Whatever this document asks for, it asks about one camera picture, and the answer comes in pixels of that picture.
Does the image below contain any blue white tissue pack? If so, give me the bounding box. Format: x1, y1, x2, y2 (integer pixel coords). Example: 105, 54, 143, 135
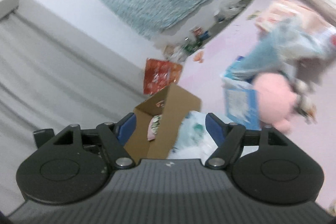
222, 56, 260, 130

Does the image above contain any red snack bag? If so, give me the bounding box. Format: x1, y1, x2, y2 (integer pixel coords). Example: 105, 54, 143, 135
143, 58, 183, 95

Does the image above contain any pile of crumpled wrappers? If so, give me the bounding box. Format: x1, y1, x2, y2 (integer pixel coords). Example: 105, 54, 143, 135
164, 35, 210, 62

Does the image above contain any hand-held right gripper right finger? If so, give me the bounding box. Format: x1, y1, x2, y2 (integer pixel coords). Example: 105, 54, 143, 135
205, 112, 305, 169

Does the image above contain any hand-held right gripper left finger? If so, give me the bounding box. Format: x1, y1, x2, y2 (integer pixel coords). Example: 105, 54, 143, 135
34, 112, 137, 169

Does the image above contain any pink towel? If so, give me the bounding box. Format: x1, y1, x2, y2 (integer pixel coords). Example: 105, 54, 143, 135
148, 119, 158, 140

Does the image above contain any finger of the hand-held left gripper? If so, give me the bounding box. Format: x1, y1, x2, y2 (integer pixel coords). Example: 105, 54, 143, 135
33, 129, 54, 148

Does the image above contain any red pink wipes packet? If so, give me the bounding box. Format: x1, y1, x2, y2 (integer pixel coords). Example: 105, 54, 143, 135
256, 0, 328, 33

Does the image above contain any green white fluffy toy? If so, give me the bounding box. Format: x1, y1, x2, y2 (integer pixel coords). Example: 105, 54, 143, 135
152, 114, 164, 133

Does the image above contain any pink plush toy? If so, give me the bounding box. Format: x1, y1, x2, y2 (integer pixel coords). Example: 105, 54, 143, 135
253, 73, 318, 134

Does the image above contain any brown cardboard box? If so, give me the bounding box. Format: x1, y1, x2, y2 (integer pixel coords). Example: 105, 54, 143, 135
123, 84, 202, 160

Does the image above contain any blue towel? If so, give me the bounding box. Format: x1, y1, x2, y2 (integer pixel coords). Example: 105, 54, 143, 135
244, 17, 336, 80

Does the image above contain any white plastic bag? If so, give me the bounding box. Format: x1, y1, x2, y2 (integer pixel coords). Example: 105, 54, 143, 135
168, 111, 218, 160

